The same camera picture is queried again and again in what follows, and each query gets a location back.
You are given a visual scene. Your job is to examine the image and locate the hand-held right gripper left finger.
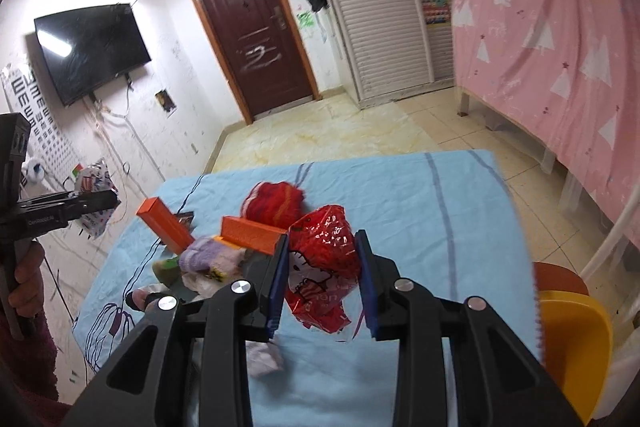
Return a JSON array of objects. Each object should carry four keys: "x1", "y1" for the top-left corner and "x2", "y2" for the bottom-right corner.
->
[{"x1": 60, "y1": 233, "x2": 291, "y2": 427}]

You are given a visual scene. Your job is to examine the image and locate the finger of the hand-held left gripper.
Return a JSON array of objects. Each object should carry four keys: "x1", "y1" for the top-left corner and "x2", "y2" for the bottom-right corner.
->
[{"x1": 67, "y1": 189, "x2": 121, "y2": 223}]

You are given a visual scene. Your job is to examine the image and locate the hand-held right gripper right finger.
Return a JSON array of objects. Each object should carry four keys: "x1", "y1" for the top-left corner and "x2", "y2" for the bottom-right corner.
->
[{"x1": 355, "y1": 231, "x2": 585, "y2": 427}]

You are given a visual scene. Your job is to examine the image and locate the red printed plastic bag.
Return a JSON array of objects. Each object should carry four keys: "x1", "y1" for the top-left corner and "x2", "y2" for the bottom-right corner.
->
[{"x1": 285, "y1": 204, "x2": 363, "y2": 334}]

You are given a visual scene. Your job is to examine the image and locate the yellow plastic stool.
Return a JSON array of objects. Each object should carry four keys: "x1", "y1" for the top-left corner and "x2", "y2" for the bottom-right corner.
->
[{"x1": 536, "y1": 289, "x2": 614, "y2": 426}]

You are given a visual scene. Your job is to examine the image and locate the person's left forearm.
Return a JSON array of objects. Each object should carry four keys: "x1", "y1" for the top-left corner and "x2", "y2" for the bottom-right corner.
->
[{"x1": 0, "y1": 297, "x2": 68, "y2": 427}]

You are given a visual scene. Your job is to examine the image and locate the person's left hand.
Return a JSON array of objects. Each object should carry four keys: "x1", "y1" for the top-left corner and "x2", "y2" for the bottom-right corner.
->
[{"x1": 9, "y1": 239, "x2": 47, "y2": 324}]

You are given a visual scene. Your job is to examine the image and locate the printed plastic shopping bag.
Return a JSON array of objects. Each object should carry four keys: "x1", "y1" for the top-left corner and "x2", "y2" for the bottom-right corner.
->
[{"x1": 74, "y1": 158, "x2": 119, "y2": 241}]

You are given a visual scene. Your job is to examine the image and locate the orange cardboard box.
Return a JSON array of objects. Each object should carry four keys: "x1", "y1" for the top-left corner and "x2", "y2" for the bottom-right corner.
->
[
  {"x1": 219, "y1": 215, "x2": 289, "y2": 256},
  {"x1": 136, "y1": 196, "x2": 196, "y2": 256}
]

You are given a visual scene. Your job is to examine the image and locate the pale crumpled tissue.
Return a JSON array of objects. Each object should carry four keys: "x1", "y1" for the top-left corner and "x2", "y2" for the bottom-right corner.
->
[{"x1": 246, "y1": 339, "x2": 286, "y2": 378}]

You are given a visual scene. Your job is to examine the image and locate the white crumpled wrapper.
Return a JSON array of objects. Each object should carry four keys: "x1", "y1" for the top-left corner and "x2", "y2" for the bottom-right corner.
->
[{"x1": 181, "y1": 271, "x2": 227, "y2": 299}]

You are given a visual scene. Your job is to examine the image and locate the eye chart poster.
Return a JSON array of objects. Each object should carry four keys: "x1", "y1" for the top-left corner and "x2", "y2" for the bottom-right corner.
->
[{"x1": 0, "y1": 61, "x2": 82, "y2": 208}]

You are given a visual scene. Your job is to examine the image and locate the red knitted cloth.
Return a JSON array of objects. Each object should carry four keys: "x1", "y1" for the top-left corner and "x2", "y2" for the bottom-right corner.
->
[{"x1": 241, "y1": 180, "x2": 307, "y2": 229}]

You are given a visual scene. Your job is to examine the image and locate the light blue bedsheet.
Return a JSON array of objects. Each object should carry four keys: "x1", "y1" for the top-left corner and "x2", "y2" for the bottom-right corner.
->
[{"x1": 72, "y1": 149, "x2": 549, "y2": 427}]

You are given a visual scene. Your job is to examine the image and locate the green snack packet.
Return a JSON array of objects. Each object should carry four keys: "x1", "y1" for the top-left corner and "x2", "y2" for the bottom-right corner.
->
[{"x1": 152, "y1": 256, "x2": 184, "y2": 291}]

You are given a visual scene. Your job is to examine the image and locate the brown round stool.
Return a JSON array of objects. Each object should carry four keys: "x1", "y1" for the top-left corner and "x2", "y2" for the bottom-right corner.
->
[{"x1": 532, "y1": 260, "x2": 592, "y2": 296}]

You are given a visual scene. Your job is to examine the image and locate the dark brown door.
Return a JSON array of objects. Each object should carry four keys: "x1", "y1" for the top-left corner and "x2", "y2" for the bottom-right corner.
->
[{"x1": 180, "y1": 0, "x2": 321, "y2": 126}]

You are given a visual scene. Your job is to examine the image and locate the white louvered wardrobe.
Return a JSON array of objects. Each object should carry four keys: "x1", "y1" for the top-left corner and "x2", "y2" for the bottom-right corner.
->
[{"x1": 294, "y1": 0, "x2": 457, "y2": 108}]

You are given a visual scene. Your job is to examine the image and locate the open wall socket box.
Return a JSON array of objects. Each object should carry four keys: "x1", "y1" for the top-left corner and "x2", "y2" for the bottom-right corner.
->
[{"x1": 154, "y1": 89, "x2": 177, "y2": 113}]

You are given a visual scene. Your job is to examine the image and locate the black wall television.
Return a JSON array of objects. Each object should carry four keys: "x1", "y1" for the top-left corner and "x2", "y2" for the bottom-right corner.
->
[{"x1": 33, "y1": 4, "x2": 153, "y2": 108}]

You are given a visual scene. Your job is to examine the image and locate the white metal chair frame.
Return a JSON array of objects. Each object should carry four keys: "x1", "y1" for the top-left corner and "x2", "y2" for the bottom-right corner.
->
[{"x1": 579, "y1": 184, "x2": 640, "y2": 289}]

